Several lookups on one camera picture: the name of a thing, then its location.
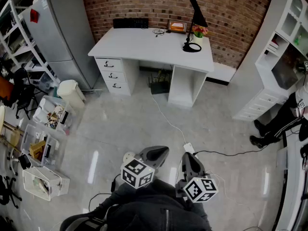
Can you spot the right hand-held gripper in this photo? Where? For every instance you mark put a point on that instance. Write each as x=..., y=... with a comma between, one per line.
x=201, y=190

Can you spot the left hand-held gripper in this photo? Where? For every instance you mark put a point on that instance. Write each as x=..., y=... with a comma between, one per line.
x=137, y=174

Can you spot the black desk lamp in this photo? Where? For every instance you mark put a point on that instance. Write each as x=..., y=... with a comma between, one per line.
x=195, y=11

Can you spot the person's right forearm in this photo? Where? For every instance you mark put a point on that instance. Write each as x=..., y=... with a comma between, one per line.
x=198, y=209

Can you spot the person's left forearm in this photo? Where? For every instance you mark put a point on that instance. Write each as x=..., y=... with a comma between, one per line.
x=115, y=198

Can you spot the white desk with drawers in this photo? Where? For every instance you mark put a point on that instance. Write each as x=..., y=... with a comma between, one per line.
x=144, y=44

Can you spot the person's black jacket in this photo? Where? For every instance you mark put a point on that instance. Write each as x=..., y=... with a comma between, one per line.
x=149, y=210

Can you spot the white power strip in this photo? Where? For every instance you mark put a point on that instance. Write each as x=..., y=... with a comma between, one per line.
x=190, y=148

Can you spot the white perforated basket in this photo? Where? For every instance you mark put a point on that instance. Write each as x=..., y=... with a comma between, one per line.
x=55, y=182

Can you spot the black router with antennas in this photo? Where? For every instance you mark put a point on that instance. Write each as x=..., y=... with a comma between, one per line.
x=160, y=88

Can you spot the clear plastic bin wooden block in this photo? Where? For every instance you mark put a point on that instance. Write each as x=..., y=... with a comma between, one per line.
x=36, y=150

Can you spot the white trash bin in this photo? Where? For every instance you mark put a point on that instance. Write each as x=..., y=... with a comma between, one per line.
x=69, y=93

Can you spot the white low bench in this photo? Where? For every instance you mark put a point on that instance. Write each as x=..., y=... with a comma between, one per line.
x=221, y=72

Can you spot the white cabinet with glass doors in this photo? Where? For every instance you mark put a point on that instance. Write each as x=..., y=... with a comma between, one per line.
x=262, y=80

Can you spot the black office chair base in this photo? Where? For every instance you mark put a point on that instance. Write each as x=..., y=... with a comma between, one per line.
x=7, y=194

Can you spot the black folding chair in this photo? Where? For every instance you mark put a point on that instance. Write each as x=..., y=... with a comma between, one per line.
x=22, y=90

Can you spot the flowers in white pot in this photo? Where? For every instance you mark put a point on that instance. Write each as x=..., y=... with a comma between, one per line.
x=198, y=39

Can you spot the black keyboard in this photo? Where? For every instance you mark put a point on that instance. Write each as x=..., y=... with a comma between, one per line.
x=130, y=23

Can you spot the grey refrigerator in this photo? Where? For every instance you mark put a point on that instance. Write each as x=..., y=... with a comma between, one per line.
x=60, y=32

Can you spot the red tag on refrigerator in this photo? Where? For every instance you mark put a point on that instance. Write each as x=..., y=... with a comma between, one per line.
x=34, y=16

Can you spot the white metal shelving rack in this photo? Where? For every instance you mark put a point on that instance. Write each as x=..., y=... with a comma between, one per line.
x=18, y=25

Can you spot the orange tissue box wooden frame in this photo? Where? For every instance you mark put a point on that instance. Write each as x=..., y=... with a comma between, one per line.
x=177, y=26

